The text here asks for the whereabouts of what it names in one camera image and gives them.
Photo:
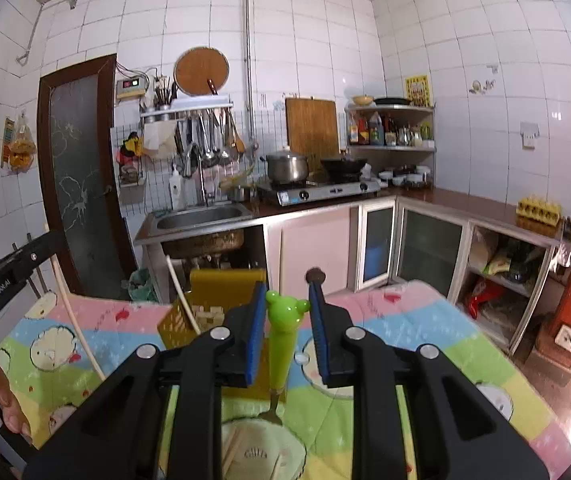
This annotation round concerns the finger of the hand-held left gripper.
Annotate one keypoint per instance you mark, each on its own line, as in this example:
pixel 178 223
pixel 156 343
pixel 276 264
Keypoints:
pixel 25 257

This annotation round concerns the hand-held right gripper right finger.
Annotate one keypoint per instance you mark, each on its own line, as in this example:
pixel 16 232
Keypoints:
pixel 318 340

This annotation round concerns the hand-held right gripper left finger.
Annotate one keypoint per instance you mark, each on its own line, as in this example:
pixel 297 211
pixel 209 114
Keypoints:
pixel 255 340

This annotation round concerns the yellow utensil holder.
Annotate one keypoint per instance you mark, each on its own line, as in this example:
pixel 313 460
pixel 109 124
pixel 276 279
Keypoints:
pixel 215 285

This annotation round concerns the wooden chopstick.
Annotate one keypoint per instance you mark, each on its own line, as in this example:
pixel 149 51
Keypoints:
pixel 183 295
pixel 281 260
pixel 80 320

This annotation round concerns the row of hanging kitchen utensils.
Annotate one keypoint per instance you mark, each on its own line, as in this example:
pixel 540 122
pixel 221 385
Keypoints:
pixel 210 140

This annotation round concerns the metal cup of utensils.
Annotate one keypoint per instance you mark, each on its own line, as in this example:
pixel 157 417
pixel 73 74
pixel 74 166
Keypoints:
pixel 164 97

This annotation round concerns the person's left hand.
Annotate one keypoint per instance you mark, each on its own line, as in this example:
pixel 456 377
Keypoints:
pixel 5 390

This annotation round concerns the pink cabinet door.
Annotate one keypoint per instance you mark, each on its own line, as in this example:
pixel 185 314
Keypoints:
pixel 310 245

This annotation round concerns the dark wooden glass door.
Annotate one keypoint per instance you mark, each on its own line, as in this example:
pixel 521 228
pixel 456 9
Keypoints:
pixel 85 175

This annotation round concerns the hanging bag of orange goods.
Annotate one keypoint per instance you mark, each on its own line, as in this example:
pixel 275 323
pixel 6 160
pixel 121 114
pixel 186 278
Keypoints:
pixel 20 147

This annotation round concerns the narrow glass cabinet door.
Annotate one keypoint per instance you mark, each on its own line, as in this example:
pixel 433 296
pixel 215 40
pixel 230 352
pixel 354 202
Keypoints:
pixel 376 245

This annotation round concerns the printed blanket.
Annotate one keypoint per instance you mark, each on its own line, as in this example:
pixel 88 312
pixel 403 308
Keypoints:
pixel 115 330

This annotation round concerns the green waste basket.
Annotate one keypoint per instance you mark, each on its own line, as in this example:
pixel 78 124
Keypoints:
pixel 141 287

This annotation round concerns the stainless steel sink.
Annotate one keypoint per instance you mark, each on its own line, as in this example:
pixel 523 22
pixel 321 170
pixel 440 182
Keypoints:
pixel 195 217

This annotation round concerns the wide glass cabinet door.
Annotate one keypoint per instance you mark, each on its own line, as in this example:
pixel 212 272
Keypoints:
pixel 430 250

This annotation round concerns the gas stove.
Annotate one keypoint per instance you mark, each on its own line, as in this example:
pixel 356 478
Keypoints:
pixel 315 192

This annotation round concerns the yellow and red gloves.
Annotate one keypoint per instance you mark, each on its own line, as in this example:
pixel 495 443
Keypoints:
pixel 130 147

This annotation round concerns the white soap bottle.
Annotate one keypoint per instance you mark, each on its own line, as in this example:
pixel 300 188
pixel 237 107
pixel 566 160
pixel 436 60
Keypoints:
pixel 176 192

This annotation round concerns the red plastic bag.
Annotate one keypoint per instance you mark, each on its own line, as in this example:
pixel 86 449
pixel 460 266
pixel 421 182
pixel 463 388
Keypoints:
pixel 480 300

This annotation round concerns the metal faucet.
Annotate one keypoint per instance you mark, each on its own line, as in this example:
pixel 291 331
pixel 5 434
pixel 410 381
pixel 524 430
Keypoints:
pixel 200 175

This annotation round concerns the black wok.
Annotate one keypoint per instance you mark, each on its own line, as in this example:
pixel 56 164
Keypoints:
pixel 343 167

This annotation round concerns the steel pot with lid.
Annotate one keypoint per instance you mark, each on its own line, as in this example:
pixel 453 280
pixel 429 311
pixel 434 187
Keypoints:
pixel 288 167

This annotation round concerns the white hanging cloth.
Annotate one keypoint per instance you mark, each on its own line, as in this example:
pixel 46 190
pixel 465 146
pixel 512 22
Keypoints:
pixel 158 140

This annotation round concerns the group of white bowls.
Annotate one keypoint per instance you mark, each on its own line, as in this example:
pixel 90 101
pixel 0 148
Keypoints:
pixel 405 177

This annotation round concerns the yellow packet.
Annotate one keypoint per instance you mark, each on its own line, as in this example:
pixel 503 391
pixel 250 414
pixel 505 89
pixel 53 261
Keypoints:
pixel 496 264

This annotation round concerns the beige electrical box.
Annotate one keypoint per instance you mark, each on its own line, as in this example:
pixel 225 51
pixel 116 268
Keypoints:
pixel 130 88

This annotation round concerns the metal corner shelf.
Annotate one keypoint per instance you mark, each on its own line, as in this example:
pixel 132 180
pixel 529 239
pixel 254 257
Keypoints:
pixel 390 149

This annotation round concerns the red sauce bottle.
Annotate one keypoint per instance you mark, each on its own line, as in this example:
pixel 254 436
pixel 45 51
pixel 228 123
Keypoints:
pixel 358 132

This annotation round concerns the rectangular bamboo cutting board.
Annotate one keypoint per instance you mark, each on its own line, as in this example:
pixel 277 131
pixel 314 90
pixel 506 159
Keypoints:
pixel 313 127

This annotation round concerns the beige bowl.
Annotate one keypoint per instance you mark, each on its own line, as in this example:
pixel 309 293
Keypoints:
pixel 363 100

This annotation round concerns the black pan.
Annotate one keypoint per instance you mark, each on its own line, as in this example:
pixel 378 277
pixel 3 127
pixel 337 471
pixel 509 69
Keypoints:
pixel 393 101

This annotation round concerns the yellow egg tray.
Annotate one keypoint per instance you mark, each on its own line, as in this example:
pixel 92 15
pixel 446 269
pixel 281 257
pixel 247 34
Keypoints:
pixel 539 212

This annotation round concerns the round wooden cutting board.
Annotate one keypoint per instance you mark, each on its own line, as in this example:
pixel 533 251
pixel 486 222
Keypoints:
pixel 200 70

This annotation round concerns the brown sticks leaning on wall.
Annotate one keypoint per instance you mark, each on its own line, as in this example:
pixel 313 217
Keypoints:
pixel 32 285

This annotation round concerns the metal wall rack shelf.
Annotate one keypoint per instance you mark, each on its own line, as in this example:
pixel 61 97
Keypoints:
pixel 185 107

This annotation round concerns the yellow wall picture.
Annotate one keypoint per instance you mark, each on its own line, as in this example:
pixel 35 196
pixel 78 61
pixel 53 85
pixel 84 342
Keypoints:
pixel 417 91

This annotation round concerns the wall hook stickers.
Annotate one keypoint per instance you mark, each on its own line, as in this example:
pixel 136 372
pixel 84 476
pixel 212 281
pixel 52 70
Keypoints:
pixel 483 86

